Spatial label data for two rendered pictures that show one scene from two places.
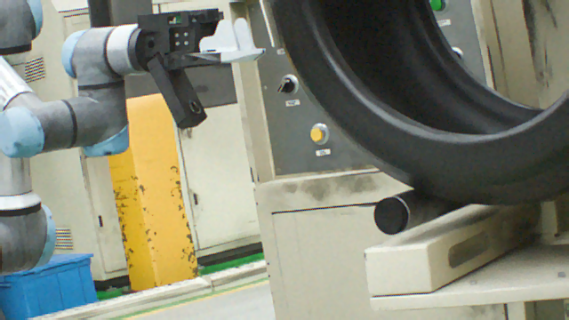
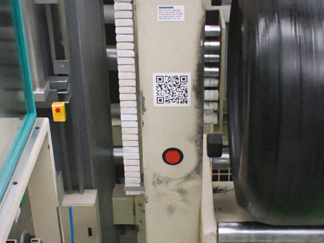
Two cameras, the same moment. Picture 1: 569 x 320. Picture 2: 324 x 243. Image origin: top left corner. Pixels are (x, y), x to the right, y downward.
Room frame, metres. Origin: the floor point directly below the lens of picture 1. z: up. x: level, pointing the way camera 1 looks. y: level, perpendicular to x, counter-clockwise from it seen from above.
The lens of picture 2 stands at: (2.30, 0.48, 1.77)
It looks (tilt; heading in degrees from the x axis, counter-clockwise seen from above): 30 degrees down; 236
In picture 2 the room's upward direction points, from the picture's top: 1 degrees counter-clockwise
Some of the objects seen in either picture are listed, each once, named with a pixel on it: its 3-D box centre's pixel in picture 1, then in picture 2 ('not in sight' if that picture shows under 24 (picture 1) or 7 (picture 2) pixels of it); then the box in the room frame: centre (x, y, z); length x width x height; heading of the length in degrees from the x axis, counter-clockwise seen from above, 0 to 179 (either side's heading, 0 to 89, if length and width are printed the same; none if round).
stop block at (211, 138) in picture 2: not in sight; (214, 145); (1.49, -0.50, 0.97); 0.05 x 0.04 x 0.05; 54
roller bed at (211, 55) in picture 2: not in sight; (186, 68); (1.38, -0.76, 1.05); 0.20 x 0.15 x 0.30; 144
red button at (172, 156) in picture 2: not in sight; (172, 155); (1.68, -0.41, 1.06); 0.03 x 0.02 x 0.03; 144
